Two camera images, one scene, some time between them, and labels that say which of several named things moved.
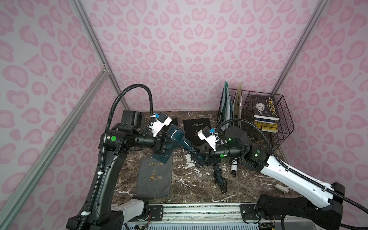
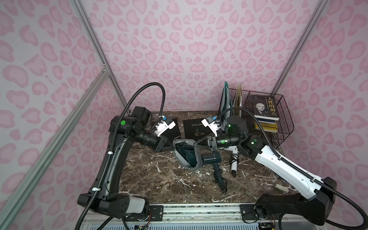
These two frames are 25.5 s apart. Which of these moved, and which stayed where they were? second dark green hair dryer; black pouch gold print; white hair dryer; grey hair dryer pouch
Moved: grey hair dryer pouch
Stayed: black pouch gold print; white hair dryer; second dark green hair dryer
